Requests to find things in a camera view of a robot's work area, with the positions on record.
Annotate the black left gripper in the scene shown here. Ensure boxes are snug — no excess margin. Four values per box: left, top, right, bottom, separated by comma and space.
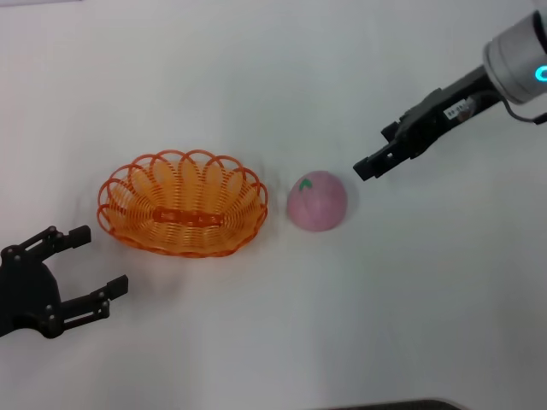
0, 225, 129, 339

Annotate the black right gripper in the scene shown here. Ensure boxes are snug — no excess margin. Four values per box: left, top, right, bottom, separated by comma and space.
352, 63, 503, 183

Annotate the pink toy peach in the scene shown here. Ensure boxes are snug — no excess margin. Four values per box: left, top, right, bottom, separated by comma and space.
285, 169, 349, 232

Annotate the orange woven plastic basket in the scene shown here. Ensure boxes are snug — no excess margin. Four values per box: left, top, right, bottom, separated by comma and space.
97, 149, 269, 259

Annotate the dark robot torso cover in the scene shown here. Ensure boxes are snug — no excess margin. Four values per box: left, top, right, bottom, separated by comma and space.
324, 399, 467, 410

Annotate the silver plug with thin cable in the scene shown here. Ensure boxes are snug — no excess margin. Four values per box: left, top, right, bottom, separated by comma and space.
463, 91, 547, 126

